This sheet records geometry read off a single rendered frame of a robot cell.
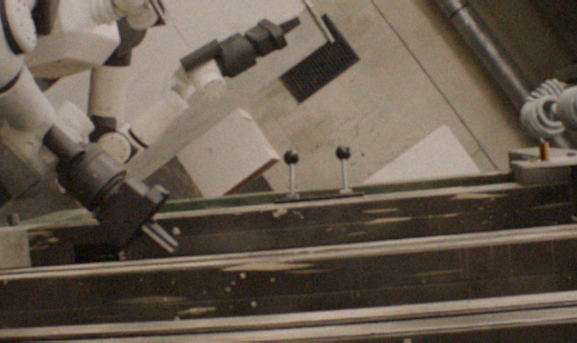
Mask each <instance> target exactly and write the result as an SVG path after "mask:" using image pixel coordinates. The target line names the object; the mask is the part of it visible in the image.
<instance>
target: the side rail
mask: <svg viewBox="0 0 577 343"><path fill-rule="evenodd" d="M512 173H513V172H512V171H509V170H502V171H482V172H473V173H462V174H452V175H441V176H431V177H420V178H409V179H408V180H398V181H388V182H377V183H367V184H355V185H348V189H351V192H365V196H366V195H376V194H388V193H398V192H419V191H431V190H441V189H452V188H474V187H484V186H494V185H505V184H512V176H511V174H512ZM343 189H344V186H334V187H323V188H312V189H301V190H294V193H297V194H298V197H306V196H316V195H327V194H338V193H340V190H343ZM288 194H290V191H279V192H258V193H248V194H236V195H226V196H215V197H204V198H193V199H183V200H172V201H166V202H165V203H164V205H163V206H162V207H161V208H160V210H159V211H158V212H157V213H166V212H187V211H199V210H209V209H221V208H232V207H243V206H254V205H265V204H274V201H275V200H277V199H283V198H287V195H288Z"/></svg>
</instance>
